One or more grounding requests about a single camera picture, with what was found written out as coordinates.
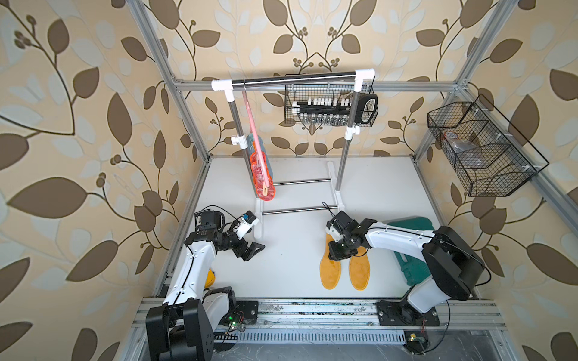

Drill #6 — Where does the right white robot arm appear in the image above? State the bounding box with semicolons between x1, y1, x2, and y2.
326;211;486;316

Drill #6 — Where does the yellow tape measure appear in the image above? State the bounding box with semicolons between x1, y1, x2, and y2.
204;269;215;289

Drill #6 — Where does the pink clip hanger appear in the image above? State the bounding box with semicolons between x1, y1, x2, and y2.
242;91;266;172

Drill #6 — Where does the side black wire basket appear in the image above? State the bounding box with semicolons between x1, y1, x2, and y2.
427;94;549;197

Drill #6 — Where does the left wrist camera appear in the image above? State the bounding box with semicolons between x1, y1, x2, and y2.
233;211;260;239

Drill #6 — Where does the grey blue insole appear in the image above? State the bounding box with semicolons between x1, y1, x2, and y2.
247;134;273;186

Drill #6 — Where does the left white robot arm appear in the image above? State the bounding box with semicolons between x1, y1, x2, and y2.
145;207;265;360

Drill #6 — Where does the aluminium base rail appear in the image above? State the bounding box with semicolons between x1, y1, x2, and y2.
130;296;507;346

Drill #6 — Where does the yellow fuzzy insole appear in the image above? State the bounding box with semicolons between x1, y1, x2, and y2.
349;247;371;291
319;235;342;290

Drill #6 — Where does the green plastic tool case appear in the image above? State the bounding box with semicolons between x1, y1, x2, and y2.
387;217;434;287

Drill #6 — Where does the red patterned insole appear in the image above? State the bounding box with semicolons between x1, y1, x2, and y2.
250;152;275;202

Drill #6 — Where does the metal clothes rack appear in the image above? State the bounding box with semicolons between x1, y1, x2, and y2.
211;69;379;217

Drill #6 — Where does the back black wire basket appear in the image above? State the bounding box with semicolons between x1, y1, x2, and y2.
281;70;379;127

